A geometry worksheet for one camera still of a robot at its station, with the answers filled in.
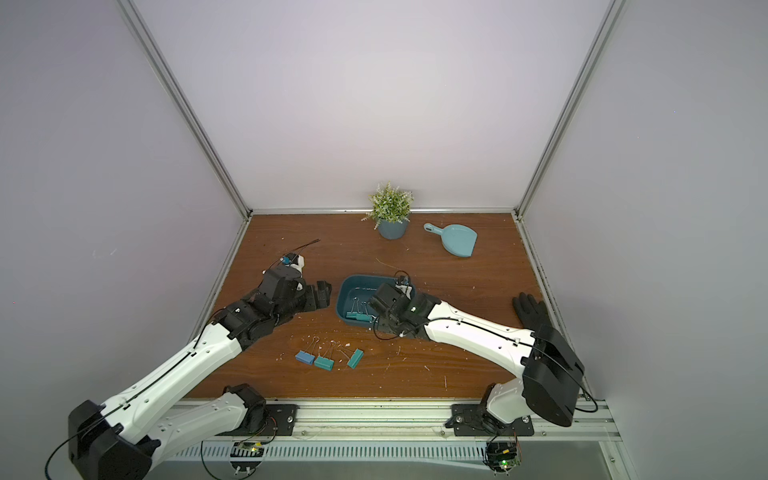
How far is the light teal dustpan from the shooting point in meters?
1.10

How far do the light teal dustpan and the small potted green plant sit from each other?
0.15 meters

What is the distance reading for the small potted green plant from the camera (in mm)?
1004
